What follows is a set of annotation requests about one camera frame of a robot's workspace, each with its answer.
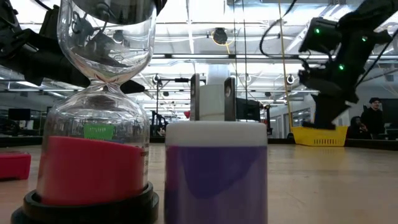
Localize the black round cap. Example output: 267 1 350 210
11 0 160 224

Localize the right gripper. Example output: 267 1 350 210
299 66 360 129

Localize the green plastic basket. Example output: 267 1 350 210
83 123 115 141

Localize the black ceiling fixture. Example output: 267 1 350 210
212 27 229 45

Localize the black monitor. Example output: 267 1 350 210
235 98 262 122

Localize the purple white charger plug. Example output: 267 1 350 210
164 73 269 224

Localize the person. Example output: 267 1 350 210
360 97 387 140
346 116 368 140

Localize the red small box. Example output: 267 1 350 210
0 151 32 181

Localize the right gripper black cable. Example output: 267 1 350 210
259 0 312 60

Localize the black table frame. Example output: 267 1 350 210
0 135 398 150

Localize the yellow plastic basket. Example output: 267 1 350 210
291 125 349 147

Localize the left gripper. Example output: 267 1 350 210
27 34 146 95

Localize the yellow cord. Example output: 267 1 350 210
277 0 294 128

